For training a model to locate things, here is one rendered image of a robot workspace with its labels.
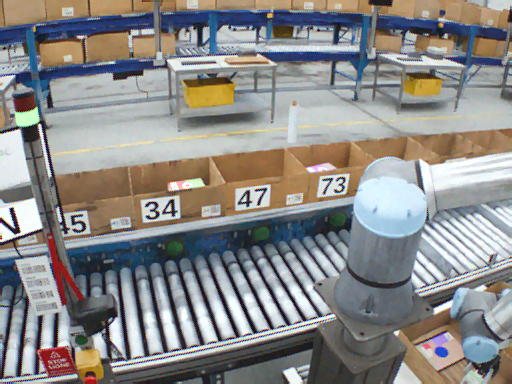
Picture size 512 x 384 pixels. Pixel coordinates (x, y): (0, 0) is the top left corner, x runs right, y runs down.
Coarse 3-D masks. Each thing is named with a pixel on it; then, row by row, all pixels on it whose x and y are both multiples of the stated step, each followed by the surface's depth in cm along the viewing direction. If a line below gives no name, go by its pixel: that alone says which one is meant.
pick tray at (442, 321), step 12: (444, 312) 142; (420, 324) 138; (432, 324) 142; (444, 324) 147; (456, 324) 143; (408, 336) 138; (420, 336) 142; (456, 336) 141; (408, 348) 129; (408, 360) 130; (420, 360) 124; (468, 360) 131; (504, 360) 123; (420, 372) 125; (432, 372) 119; (444, 372) 127; (456, 372) 127; (504, 372) 123
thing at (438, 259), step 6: (420, 240) 190; (426, 240) 187; (420, 246) 191; (426, 246) 187; (432, 246) 183; (426, 252) 187; (432, 252) 183; (438, 252) 179; (432, 258) 184; (438, 258) 180; (444, 258) 176; (438, 264) 180; (444, 264) 176; (450, 264) 172; (444, 270) 176; (450, 270) 173
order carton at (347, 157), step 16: (320, 144) 218; (336, 144) 221; (352, 144) 223; (304, 160) 219; (320, 160) 223; (336, 160) 226; (352, 160) 225; (368, 160) 210; (320, 176) 191; (352, 176) 198; (352, 192) 203
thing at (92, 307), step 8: (104, 296) 109; (112, 296) 109; (80, 304) 106; (88, 304) 106; (96, 304) 106; (104, 304) 106; (112, 304) 107; (80, 312) 104; (88, 312) 104; (96, 312) 105; (104, 312) 105; (112, 312) 106; (80, 320) 104; (88, 320) 105; (96, 320) 106; (104, 320) 110; (88, 328) 108; (96, 328) 109; (88, 336) 109
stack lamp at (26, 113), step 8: (32, 96) 81; (16, 104) 79; (24, 104) 79; (32, 104) 81; (16, 112) 80; (24, 112) 80; (32, 112) 81; (16, 120) 82; (24, 120) 81; (32, 120) 82
